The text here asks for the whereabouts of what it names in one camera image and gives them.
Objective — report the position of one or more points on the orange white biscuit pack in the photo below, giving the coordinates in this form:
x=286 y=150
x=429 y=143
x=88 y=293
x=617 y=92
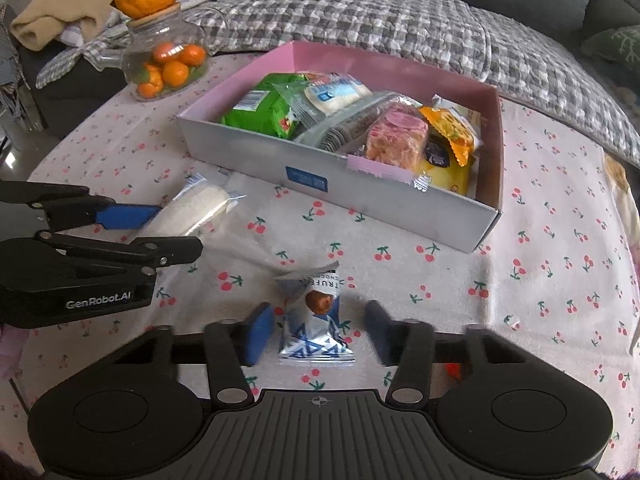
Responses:
x=471 y=118

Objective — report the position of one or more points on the green snack pack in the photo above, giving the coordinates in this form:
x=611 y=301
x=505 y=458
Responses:
x=264 y=110

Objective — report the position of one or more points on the blue white truffle pack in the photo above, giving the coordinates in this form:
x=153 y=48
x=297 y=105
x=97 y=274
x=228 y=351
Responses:
x=311 y=330

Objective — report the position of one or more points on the cherry print tablecloth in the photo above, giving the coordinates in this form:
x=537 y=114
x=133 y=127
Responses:
x=556 y=275

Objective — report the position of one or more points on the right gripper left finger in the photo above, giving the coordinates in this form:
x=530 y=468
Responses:
x=229 y=347

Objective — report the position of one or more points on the clear white cracker pack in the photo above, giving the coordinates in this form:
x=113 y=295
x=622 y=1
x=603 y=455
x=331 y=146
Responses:
x=198 y=203

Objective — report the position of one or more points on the silver long snack pack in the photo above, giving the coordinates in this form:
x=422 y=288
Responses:
x=346 y=125

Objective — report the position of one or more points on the beige cloth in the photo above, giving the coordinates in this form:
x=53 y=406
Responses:
x=44 y=20

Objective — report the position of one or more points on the glass jar with tangerines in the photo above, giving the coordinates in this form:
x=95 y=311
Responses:
x=168 y=51

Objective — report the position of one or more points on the grey checkered blanket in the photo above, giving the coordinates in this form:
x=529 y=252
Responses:
x=523 y=64

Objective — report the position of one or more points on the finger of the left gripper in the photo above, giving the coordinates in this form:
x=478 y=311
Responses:
x=38 y=206
x=56 y=253

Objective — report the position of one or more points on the yellow orange biscuit pack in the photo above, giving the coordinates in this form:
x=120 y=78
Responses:
x=454 y=128

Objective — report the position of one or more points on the pink nougat snack pack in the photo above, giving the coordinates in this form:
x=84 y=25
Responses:
x=394 y=145

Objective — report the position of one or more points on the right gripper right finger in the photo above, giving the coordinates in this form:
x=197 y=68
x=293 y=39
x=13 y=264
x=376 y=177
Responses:
x=407 y=345

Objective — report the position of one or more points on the pink and white box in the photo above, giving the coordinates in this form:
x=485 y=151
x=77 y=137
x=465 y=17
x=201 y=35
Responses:
x=446 y=217

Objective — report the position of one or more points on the green embroidered pillow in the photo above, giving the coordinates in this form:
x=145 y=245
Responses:
x=620 y=45

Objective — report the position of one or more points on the white blue bread pack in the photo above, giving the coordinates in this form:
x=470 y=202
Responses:
x=313 y=97

